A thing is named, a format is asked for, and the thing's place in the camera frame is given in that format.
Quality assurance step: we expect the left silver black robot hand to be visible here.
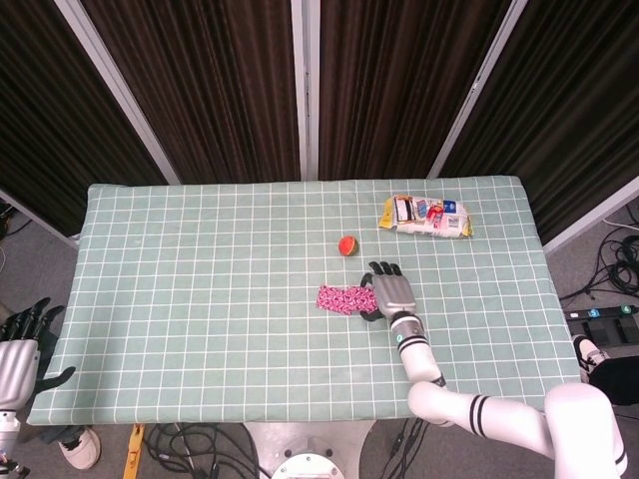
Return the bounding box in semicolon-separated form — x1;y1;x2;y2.
0;296;77;411

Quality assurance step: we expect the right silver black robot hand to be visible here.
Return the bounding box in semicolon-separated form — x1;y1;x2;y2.
357;259;419;323

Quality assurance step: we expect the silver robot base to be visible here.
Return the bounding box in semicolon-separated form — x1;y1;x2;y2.
243;421;381;479

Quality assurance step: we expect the black trouser leg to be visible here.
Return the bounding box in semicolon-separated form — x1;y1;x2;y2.
587;356;639;406
37;424;84;445

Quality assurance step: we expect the white yellow snack bag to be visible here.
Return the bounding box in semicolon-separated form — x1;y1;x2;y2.
377;194;474;241

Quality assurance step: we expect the yellow tool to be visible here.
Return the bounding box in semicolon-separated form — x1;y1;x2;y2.
123;423;147;479

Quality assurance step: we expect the green checked tablecloth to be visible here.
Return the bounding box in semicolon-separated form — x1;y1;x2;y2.
25;174;586;426

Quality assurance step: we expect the white brown sneaker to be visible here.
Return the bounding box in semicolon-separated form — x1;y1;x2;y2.
572;334;609;386

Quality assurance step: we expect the dark brown curtain panel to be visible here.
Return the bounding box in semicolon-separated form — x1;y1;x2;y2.
0;0;169;239
318;0;503;181
438;0;639;245
79;0;301;185

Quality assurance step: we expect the black foot pedal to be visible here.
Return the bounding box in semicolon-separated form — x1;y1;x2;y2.
568;316;639;346

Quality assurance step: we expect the white partition base rail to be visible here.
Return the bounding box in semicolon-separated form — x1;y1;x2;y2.
0;188;80;246
542;174;639;255

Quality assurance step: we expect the black cable tangle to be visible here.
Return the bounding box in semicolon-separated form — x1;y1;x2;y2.
144;422;261;479
558;232;639;303

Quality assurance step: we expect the white partition post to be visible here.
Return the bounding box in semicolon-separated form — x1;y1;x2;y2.
53;0;182;185
291;0;320;182
426;0;528;180

